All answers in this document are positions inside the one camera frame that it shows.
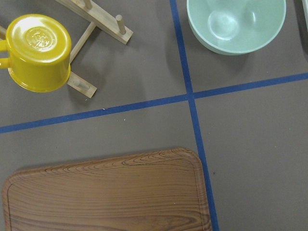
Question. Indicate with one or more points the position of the wooden cutting board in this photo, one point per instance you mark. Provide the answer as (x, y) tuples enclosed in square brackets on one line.
[(153, 191)]

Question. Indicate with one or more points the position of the wooden dish rack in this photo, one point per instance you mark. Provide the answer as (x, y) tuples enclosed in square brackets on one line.
[(98, 17)]

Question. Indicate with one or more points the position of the cream bear tray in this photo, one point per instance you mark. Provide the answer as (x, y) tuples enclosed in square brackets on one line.
[(305, 10)]

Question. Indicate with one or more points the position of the green ceramic bowl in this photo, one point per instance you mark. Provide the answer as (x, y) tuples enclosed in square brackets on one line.
[(235, 27)]

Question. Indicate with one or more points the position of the yellow mug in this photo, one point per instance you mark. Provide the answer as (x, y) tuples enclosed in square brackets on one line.
[(38, 49)]

